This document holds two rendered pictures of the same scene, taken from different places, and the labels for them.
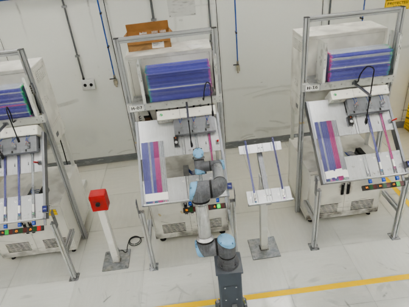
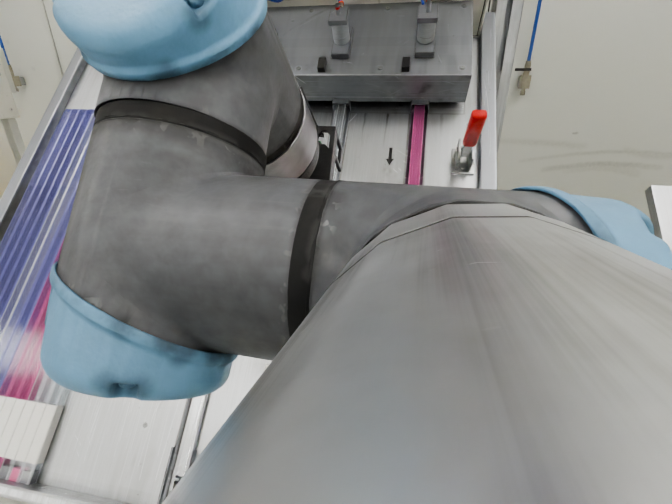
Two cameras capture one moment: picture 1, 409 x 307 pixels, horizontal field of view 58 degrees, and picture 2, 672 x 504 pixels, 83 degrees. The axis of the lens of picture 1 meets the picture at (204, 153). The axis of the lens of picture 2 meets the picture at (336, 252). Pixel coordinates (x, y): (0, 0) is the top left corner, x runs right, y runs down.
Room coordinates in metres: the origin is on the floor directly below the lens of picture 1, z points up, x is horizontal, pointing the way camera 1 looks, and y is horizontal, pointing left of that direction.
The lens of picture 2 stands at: (2.13, -0.06, 1.13)
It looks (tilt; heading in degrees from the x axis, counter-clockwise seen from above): 25 degrees down; 13
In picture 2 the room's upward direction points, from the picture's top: straight up
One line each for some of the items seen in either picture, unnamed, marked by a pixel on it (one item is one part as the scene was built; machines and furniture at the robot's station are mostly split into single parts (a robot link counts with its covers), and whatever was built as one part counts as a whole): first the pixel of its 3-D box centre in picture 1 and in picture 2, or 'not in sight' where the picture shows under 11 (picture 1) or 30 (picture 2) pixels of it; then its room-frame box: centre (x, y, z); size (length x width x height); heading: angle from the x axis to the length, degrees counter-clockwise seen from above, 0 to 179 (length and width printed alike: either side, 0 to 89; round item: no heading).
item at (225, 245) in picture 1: (225, 245); not in sight; (1.79, -0.08, 0.72); 0.13 x 0.12 x 0.14; 89
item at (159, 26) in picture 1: (160, 35); not in sight; (3.12, 0.26, 1.82); 0.68 x 0.30 x 0.20; 92
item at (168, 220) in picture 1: (188, 194); not in sight; (2.95, 0.20, 0.31); 0.70 x 0.65 x 0.62; 92
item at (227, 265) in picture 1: (227, 257); not in sight; (1.79, -0.08, 0.60); 0.15 x 0.15 x 0.10
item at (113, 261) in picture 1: (107, 228); not in sight; (2.46, 0.91, 0.39); 0.24 x 0.24 x 0.78; 2
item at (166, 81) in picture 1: (179, 80); not in sight; (2.83, 0.14, 1.52); 0.51 x 0.13 x 0.27; 92
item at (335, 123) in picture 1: (343, 156); not in sight; (2.81, -1.27, 0.65); 1.01 x 0.73 x 1.29; 2
